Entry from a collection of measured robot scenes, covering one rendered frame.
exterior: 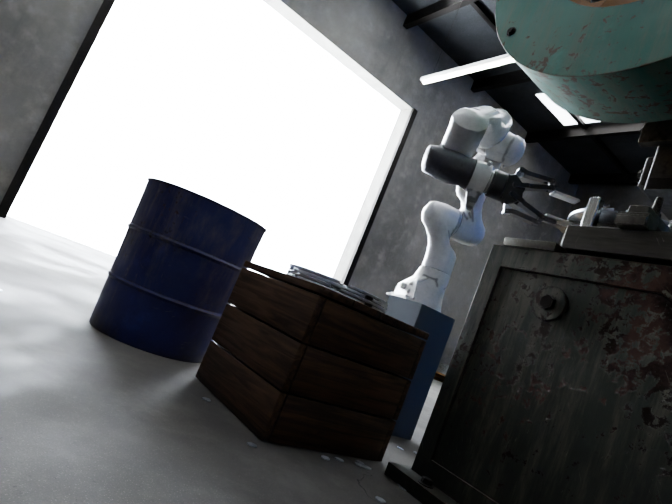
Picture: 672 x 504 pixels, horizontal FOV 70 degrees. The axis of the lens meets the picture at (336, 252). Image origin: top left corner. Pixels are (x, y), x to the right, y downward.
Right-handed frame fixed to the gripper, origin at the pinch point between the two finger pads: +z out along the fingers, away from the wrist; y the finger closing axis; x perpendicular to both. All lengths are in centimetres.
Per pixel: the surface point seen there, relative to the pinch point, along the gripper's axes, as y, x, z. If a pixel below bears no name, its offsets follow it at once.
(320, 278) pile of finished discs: -41, -6, -52
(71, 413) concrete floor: -78, -46, -77
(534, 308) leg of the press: -30.2, -16.3, -4.3
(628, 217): -6.5, -25.3, 4.7
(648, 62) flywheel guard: 14.3, -43.4, -8.7
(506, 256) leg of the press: -18.9, -6.5, -11.2
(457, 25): 355, 445, -49
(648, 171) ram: 15.1, -5.6, 15.2
